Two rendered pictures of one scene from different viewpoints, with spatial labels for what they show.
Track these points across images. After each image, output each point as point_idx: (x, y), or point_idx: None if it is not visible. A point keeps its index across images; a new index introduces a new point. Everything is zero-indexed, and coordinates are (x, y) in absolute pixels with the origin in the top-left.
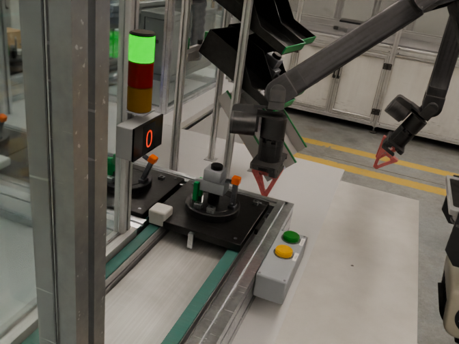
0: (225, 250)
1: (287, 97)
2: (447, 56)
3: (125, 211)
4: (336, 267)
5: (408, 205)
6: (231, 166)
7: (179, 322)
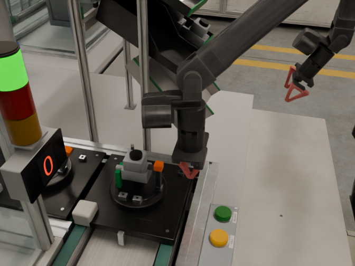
0: None
1: (203, 84)
2: None
3: (43, 232)
4: (267, 222)
5: (317, 127)
6: None
7: None
